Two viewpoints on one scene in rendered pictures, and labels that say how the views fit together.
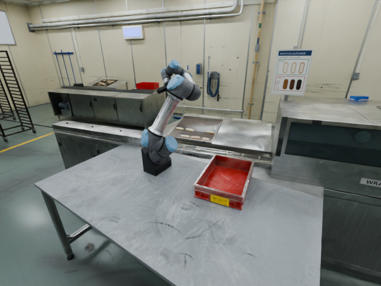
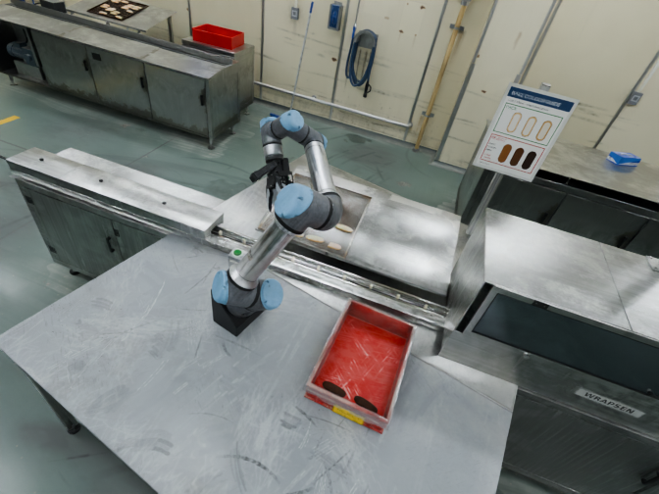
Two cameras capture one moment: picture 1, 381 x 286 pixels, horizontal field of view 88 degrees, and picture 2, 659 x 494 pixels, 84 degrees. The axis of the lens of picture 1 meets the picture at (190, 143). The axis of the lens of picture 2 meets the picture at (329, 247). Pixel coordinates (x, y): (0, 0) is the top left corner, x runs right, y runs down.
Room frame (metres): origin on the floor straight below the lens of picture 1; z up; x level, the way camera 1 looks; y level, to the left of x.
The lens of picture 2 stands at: (0.37, 0.11, 2.17)
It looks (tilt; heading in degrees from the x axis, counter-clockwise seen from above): 41 degrees down; 351
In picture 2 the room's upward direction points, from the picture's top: 12 degrees clockwise
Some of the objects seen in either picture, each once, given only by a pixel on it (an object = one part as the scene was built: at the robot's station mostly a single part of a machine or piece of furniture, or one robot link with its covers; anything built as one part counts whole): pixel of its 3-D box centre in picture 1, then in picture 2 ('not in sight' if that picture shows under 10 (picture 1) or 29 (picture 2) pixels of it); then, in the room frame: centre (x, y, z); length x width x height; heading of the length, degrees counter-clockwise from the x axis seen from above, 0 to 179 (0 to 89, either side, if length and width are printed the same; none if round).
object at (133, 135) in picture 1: (97, 130); (114, 190); (2.13, 1.07, 0.89); 1.25 x 0.18 x 0.09; 69
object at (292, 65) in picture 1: (291, 72); (521, 134); (2.15, -1.05, 1.50); 0.33 x 0.01 x 0.45; 68
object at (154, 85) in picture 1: (147, 85); (219, 36); (5.42, 1.13, 0.94); 0.51 x 0.36 x 0.13; 73
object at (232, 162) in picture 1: (226, 177); (364, 358); (1.19, -0.26, 0.88); 0.49 x 0.34 x 0.10; 156
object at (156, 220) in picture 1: (172, 233); (258, 422); (1.11, 0.15, 0.41); 1.80 x 0.94 x 0.82; 57
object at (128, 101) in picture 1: (109, 101); (130, 60); (5.39, 2.21, 0.51); 3.00 x 1.26 x 1.03; 69
